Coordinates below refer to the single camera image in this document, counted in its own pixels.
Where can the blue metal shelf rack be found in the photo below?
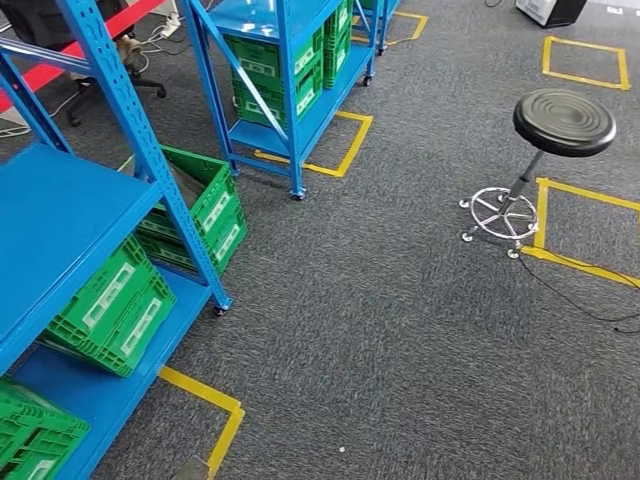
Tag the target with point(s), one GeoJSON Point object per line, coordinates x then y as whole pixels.
{"type": "Point", "coordinates": [383, 26]}
{"type": "Point", "coordinates": [50, 218]}
{"type": "Point", "coordinates": [332, 109]}

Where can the grey flat panel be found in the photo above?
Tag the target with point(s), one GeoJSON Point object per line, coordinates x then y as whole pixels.
{"type": "Point", "coordinates": [187, 185]}

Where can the yellow floor tape outline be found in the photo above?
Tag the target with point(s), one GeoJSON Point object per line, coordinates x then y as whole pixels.
{"type": "Point", "coordinates": [200, 392]}

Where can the black office chair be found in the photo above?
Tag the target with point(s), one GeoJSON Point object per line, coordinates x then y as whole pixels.
{"type": "Point", "coordinates": [150, 86]}

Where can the white power strip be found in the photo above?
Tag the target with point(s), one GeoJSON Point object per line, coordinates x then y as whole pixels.
{"type": "Point", "coordinates": [170, 25]}

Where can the red barrier belt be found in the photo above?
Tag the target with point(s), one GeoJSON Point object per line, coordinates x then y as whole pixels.
{"type": "Point", "coordinates": [130, 16]}

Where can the black round stool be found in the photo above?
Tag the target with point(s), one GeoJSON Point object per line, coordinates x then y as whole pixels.
{"type": "Point", "coordinates": [564, 122]}

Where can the white black box device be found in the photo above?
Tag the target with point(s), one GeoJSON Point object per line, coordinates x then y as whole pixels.
{"type": "Point", "coordinates": [550, 10]}

